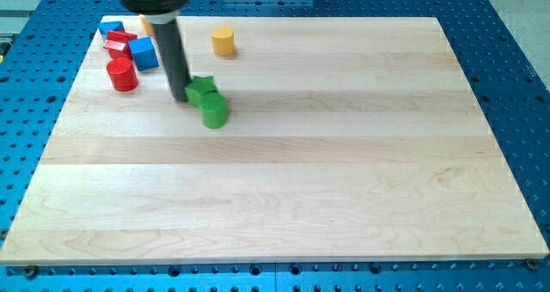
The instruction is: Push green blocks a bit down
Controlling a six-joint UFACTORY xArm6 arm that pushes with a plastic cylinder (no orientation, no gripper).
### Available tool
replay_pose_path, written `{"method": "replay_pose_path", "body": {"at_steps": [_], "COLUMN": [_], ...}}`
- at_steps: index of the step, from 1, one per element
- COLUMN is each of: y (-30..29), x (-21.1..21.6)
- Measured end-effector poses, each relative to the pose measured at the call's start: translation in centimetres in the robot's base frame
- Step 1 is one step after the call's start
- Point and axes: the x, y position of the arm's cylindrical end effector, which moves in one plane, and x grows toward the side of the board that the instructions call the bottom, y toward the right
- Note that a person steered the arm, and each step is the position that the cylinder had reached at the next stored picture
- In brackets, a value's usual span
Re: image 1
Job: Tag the red cylinder block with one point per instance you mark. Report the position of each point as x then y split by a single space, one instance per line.
122 74

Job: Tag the corner bolt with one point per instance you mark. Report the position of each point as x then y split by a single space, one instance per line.
531 264
30 271

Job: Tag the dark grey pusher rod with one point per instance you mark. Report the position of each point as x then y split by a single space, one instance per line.
168 39

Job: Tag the red small block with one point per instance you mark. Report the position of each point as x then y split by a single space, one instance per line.
117 49

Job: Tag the red flat block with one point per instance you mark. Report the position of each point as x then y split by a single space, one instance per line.
121 36

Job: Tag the blue cube block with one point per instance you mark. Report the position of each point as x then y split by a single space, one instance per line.
143 53

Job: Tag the green star block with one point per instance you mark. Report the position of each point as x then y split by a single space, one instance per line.
200 85

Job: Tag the yellow heart block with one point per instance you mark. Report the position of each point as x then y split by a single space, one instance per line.
223 41

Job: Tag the right corner bolt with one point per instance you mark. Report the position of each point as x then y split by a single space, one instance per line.
531 264

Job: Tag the light wooden board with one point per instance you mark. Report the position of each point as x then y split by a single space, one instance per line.
348 139

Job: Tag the yellow rear block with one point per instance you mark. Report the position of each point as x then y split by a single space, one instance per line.
147 26

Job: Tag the left corner bolt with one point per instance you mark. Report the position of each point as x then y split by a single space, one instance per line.
30 271

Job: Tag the green cylinder block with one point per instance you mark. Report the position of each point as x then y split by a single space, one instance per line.
214 110

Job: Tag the blue rear block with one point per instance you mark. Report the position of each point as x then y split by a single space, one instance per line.
106 26

